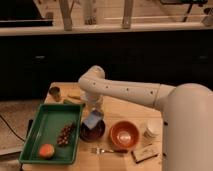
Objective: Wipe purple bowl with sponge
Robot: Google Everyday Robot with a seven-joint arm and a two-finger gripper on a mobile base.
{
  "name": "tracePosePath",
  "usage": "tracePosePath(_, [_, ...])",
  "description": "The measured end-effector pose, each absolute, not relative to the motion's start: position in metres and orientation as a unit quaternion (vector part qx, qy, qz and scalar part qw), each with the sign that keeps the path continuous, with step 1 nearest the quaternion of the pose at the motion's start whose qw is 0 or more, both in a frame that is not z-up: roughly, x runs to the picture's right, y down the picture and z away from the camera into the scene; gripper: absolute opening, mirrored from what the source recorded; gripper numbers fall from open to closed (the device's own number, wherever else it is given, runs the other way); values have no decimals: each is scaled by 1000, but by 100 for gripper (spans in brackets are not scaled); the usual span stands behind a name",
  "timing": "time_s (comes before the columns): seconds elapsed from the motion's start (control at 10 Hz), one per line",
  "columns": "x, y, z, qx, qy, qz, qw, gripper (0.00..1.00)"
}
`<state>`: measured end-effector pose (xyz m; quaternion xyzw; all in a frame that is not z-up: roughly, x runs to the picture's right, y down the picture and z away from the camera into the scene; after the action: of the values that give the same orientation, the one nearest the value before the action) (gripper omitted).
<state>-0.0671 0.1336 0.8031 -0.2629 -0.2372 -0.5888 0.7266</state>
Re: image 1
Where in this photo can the small brown box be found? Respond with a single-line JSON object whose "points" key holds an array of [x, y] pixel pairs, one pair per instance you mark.
{"points": [[145, 153]]}

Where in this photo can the bunch of red grapes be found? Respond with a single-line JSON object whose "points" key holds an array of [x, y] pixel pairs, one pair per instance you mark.
{"points": [[65, 133]]}

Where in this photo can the blue sponge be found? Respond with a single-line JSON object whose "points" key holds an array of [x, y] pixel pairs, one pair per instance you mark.
{"points": [[93, 118]]}

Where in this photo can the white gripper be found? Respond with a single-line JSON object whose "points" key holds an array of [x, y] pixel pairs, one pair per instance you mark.
{"points": [[92, 101]]}

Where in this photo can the orange bowl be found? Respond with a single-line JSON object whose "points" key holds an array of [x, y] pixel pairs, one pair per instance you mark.
{"points": [[124, 135]]}

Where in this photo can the small metal cup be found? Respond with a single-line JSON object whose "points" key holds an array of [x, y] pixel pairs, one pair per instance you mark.
{"points": [[55, 93]]}

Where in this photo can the green plastic tray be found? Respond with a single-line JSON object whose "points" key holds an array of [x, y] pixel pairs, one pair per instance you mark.
{"points": [[49, 120]]}

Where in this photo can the dark purple bowl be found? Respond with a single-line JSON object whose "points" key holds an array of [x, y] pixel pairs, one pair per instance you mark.
{"points": [[91, 135]]}

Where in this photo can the orange peach fruit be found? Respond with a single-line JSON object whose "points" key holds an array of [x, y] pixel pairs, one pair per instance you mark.
{"points": [[46, 151]]}

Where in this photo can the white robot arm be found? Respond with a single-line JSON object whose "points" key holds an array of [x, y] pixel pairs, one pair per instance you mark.
{"points": [[187, 113]]}

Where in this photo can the silver fork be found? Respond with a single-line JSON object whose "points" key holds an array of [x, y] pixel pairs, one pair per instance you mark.
{"points": [[101, 151]]}

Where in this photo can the yellow banana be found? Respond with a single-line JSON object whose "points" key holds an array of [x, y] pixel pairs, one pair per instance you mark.
{"points": [[74, 97]]}

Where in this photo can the white paper cup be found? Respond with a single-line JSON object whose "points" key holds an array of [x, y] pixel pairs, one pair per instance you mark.
{"points": [[153, 129]]}

